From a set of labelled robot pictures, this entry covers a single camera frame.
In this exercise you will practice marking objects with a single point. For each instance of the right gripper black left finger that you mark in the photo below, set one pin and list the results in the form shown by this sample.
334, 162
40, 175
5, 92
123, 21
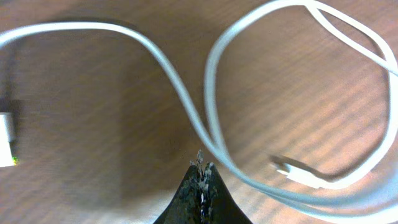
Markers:
184, 207

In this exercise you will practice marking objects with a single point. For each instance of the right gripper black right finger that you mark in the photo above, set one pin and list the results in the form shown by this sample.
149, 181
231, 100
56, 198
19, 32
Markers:
219, 206

